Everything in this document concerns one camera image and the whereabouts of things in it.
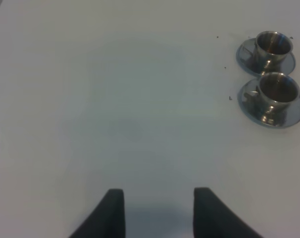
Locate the near stainless steel teacup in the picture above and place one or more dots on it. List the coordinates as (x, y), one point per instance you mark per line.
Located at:
(271, 93)

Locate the far stainless steel teacup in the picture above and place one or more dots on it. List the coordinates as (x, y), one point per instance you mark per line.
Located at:
(271, 47)

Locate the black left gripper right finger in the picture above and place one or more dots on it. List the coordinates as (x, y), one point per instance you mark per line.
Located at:
(213, 219)

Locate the far steel cup saucer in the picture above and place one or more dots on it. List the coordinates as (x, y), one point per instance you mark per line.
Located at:
(245, 60)

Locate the near steel cup saucer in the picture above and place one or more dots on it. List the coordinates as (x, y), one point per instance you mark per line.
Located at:
(286, 119)

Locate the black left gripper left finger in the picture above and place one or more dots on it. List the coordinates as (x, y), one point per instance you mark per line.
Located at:
(107, 220)

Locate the steel cup saucer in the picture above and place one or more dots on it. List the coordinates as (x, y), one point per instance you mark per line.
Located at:
(245, 60)
(286, 119)

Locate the stainless steel teacup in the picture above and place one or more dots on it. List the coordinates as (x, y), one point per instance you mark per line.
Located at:
(271, 93)
(271, 47)

